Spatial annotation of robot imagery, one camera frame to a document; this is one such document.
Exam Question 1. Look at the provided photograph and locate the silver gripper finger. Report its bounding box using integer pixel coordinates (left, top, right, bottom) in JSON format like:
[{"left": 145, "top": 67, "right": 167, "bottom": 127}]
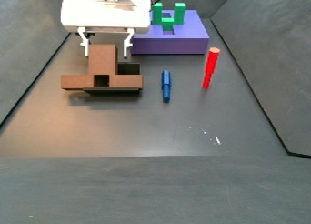
[
  {"left": 77, "top": 27, "right": 89, "bottom": 56},
  {"left": 123, "top": 28, "right": 135, "bottom": 58}
]

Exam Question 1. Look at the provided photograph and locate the black angle bracket fixture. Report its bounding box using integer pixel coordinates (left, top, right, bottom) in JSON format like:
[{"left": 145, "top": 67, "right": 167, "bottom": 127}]
[{"left": 83, "top": 62, "right": 143, "bottom": 95}]

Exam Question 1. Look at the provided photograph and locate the red peg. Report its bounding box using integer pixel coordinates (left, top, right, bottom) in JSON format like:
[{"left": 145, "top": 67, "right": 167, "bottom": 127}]
[{"left": 202, "top": 47, "right": 220, "bottom": 88}]

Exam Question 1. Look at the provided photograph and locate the purple base block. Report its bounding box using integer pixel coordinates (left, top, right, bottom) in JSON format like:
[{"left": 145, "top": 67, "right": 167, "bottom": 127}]
[{"left": 131, "top": 10, "right": 210, "bottom": 55}]

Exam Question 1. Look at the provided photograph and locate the brown T-shaped block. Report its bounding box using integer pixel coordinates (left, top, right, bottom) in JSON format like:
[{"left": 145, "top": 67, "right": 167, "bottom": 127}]
[{"left": 60, "top": 44, "right": 144, "bottom": 91}]

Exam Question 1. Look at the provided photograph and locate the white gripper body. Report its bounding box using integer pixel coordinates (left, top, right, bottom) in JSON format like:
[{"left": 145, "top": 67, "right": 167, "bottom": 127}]
[{"left": 61, "top": 0, "right": 151, "bottom": 33}]

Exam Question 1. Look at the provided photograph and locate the blue peg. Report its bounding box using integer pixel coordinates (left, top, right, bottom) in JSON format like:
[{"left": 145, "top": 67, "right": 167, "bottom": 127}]
[{"left": 162, "top": 70, "right": 171, "bottom": 103}]

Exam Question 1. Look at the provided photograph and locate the green U-shaped block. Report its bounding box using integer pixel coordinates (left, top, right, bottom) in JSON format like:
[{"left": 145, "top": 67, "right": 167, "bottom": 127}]
[{"left": 152, "top": 3, "right": 186, "bottom": 32}]

